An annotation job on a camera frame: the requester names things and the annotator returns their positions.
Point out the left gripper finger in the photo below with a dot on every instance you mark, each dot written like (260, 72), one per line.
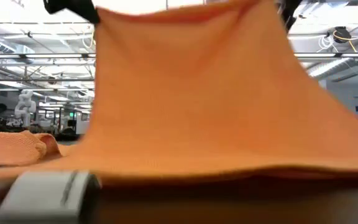
(76, 7)

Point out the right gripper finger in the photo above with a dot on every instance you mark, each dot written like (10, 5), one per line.
(289, 12)

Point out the orange microfiber towel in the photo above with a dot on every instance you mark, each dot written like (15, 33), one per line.
(8, 149)
(197, 109)

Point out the long ceiling light bar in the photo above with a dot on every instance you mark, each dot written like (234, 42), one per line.
(87, 55)

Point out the white cabinet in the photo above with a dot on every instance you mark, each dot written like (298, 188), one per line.
(82, 123)

